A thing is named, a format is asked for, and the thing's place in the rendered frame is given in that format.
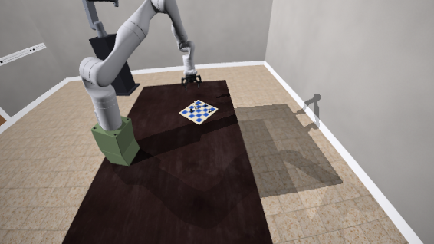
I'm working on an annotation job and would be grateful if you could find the blue and white chessboard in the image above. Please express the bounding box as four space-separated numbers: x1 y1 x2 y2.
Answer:
179 100 218 125

